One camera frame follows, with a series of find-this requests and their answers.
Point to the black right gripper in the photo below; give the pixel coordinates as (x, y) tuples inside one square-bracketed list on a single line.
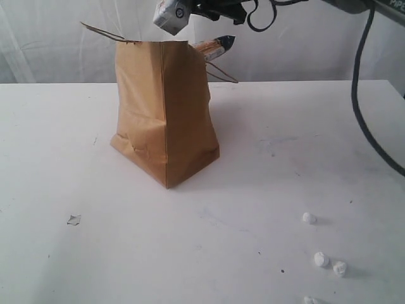
[(214, 9)]

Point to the spaghetti package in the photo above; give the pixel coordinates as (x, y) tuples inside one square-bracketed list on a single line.
[(215, 48)]

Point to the small white blue carton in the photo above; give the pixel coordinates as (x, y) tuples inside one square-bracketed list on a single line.
[(172, 15)]

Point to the white pellet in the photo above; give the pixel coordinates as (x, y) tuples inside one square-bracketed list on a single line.
[(339, 268), (309, 218), (310, 300), (321, 259)]

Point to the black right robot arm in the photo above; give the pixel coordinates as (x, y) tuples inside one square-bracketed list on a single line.
[(394, 10)]

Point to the large brown paper bag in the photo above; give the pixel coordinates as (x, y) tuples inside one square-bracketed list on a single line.
[(164, 123)]

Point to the torn label scrap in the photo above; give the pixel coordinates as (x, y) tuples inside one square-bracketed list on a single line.
[(74, 220)]

